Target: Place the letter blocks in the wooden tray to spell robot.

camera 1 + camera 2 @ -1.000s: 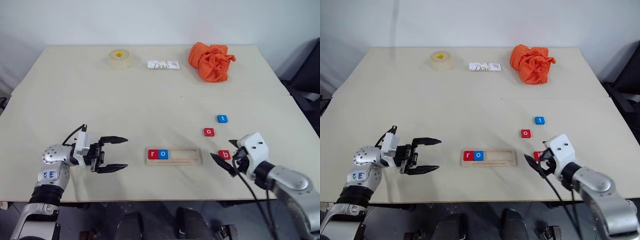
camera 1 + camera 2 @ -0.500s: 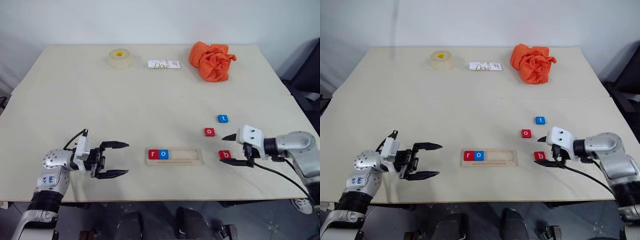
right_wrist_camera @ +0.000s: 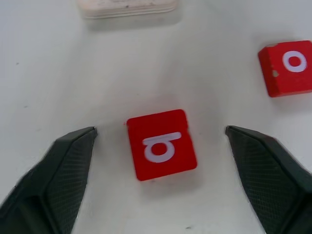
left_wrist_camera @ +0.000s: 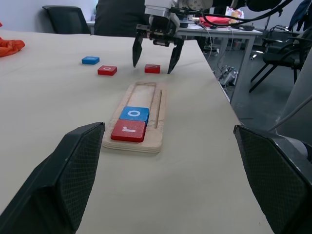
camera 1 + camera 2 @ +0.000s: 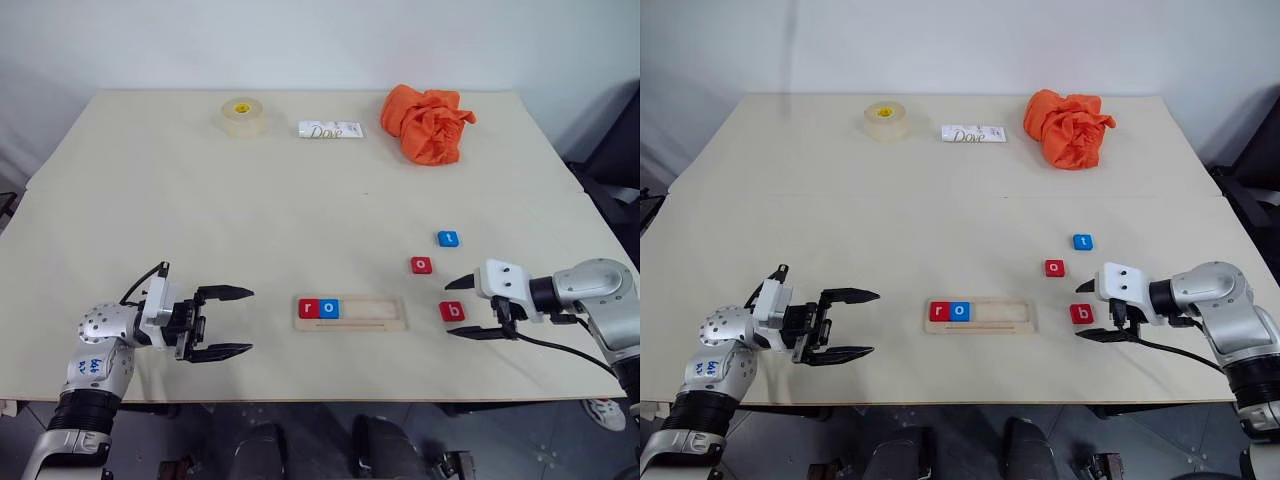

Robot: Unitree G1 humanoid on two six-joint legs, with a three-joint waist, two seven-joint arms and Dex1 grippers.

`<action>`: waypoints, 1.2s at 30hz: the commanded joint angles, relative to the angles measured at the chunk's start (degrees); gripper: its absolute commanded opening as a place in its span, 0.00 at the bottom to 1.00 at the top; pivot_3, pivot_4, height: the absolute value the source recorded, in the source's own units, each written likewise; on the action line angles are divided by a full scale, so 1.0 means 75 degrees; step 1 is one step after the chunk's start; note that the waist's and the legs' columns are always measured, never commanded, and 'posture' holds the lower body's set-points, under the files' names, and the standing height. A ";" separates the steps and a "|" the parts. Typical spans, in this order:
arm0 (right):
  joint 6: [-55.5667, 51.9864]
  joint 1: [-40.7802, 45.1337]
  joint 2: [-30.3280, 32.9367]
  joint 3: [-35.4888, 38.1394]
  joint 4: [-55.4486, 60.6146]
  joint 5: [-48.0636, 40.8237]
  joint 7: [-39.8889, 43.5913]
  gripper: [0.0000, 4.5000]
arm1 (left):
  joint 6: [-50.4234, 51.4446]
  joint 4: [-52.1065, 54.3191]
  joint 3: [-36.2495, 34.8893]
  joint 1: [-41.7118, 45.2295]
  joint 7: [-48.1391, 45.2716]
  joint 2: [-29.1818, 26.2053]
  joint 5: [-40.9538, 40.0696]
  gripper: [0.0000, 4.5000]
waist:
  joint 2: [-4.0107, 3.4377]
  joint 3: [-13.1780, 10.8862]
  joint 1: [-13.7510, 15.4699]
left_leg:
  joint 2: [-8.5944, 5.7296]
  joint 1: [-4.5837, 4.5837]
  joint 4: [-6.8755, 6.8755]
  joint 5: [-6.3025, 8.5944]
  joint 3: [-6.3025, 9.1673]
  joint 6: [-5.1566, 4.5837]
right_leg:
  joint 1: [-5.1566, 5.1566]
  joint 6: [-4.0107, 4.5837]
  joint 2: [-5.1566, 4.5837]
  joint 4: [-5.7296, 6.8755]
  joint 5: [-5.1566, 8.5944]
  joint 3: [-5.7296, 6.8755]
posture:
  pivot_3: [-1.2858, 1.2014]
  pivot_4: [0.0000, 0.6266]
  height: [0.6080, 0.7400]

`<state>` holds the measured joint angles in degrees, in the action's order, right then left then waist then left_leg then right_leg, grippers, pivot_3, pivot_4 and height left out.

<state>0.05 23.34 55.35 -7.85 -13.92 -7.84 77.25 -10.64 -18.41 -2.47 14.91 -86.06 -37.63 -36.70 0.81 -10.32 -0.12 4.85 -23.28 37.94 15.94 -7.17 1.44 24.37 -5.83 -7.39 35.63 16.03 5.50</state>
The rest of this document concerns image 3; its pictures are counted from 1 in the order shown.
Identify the light wooden tray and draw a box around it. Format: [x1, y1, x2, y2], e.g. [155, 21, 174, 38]
[77, 0, 177, 20]

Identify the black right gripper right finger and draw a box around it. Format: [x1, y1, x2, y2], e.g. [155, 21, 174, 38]
[225, 125, 312, 234]

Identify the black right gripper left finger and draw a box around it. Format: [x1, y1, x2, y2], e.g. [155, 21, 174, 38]
[0, 126, 98, 234]

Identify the red letter o block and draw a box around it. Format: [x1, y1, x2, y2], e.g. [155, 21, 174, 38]
[257, 40, 312, 98]

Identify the red letter b block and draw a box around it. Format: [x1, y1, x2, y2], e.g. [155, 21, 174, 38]
[126, 109, 198, 182]

